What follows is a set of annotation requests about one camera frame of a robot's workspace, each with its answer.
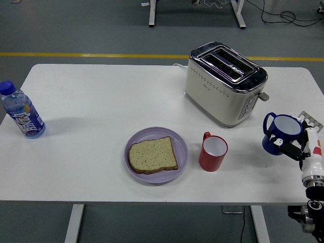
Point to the white paper scrap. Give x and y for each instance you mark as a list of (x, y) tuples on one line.
[(145, 4)]

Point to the slice of bread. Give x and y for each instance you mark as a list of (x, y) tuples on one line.
[(152, 155)]

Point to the blue-capped drink bottle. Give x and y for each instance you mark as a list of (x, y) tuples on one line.
[(25, 119)]

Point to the white table leg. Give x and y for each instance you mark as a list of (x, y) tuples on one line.
[(74, 225), (260, 227)]

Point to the grey floor socket plate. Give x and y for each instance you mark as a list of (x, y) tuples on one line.
[(231, 210)]

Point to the blue enamel cup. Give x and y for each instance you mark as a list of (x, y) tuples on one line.
[(286, 125)]

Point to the white background desk leg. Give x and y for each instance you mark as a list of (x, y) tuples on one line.
[(239, 15), (152, 12)]

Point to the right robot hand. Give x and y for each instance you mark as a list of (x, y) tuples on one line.
[(312, 164)]

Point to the purple round plate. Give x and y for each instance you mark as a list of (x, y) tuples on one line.
[(157, 132)]

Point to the metal toast rack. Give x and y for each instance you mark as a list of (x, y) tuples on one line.
[(315, 121)]

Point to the cream and chrome toaster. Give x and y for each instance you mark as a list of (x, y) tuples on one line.
[(215, 101)]

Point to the red enamel cup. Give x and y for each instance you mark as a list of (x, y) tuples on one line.
[(210, 162)]

